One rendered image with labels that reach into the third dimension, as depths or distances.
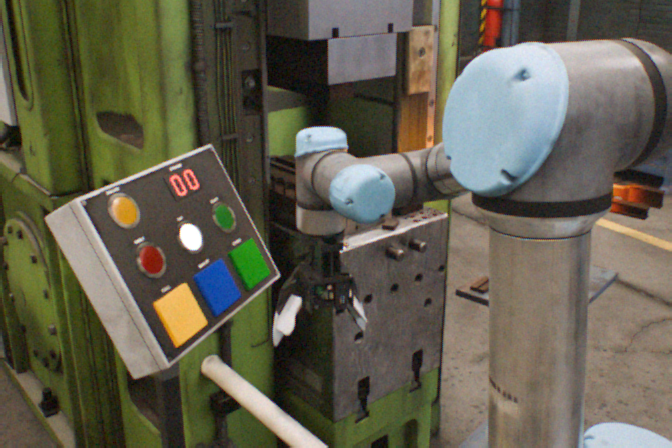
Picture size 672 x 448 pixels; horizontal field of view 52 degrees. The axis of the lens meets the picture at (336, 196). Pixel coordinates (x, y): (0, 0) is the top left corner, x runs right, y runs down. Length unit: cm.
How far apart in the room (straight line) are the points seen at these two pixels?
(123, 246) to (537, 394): 66
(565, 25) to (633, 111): 1027
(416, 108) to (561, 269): 132
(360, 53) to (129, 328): 78
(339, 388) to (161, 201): 74
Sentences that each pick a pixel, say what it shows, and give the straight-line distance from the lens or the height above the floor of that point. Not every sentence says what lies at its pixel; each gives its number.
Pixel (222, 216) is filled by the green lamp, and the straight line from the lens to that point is 123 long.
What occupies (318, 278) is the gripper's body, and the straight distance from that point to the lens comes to 104.
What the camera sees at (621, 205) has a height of 95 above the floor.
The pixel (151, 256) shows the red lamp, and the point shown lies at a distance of 109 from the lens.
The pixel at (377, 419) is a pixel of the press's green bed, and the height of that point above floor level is 41.
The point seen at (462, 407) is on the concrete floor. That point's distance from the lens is 262.
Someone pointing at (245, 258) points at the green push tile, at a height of 102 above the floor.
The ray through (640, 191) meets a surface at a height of 95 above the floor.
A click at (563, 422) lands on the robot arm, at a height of 115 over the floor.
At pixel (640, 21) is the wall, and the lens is 1017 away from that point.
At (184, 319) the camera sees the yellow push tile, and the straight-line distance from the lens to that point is 110.
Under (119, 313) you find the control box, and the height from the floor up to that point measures 103.
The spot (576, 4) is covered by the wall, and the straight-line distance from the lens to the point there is 1074.
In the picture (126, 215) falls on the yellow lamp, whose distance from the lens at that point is 109.
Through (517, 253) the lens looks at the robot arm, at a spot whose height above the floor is 130.
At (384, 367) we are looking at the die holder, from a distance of 178.
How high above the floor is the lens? 153
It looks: 19 degrees down
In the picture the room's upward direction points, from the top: straight up
